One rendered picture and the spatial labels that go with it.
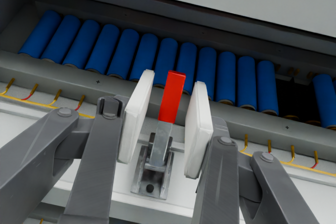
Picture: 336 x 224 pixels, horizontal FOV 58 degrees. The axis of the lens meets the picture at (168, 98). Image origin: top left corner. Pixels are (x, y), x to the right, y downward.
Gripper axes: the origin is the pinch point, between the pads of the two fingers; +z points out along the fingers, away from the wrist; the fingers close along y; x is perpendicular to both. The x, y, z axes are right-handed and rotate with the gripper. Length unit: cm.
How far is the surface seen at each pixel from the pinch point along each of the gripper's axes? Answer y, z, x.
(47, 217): -10.4, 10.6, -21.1
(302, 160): 12.7, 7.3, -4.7
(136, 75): -3.2, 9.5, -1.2
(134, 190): -1.0, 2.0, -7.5
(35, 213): -11.9, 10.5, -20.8
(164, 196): 1.3, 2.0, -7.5
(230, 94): 5.4, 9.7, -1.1
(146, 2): -4.3, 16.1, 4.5
